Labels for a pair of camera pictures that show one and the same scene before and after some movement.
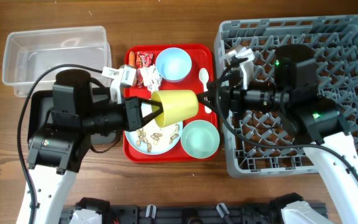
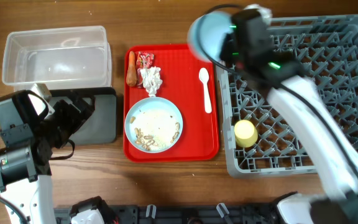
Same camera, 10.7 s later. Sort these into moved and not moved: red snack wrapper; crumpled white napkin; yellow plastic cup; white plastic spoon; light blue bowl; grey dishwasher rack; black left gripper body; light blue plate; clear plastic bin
Moved: light blue bowl; yellow plastic cup; black left gripper body
Not moved: grey dishwasher rack; clear plastic bin; white plastic spoon; light blue plate; crumpled white napkin; red snack wrapper
